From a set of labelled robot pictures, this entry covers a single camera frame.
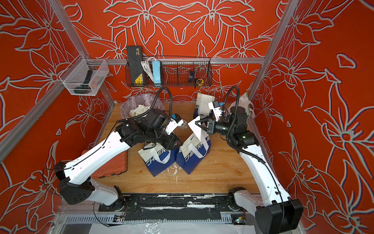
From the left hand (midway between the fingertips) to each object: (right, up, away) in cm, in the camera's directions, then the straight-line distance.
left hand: (180, 140), depth 66 cm
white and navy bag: (-12, -11, +7) cm, 17 cm away
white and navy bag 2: (+6, -7, +7) cm, 12 cm away
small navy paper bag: (+13, +16, +28) cm, 35 cm away
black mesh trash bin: (-27, +16, +24) cm, 40 cm away
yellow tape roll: (+13, +33, +27) cm, 45 cm away
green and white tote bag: (+40, +21, +23) cm, 50 cm away
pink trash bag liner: (-23, +22, +24) cm, 40 cm away
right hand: (+6, +7, -2) cm, 10 cm away
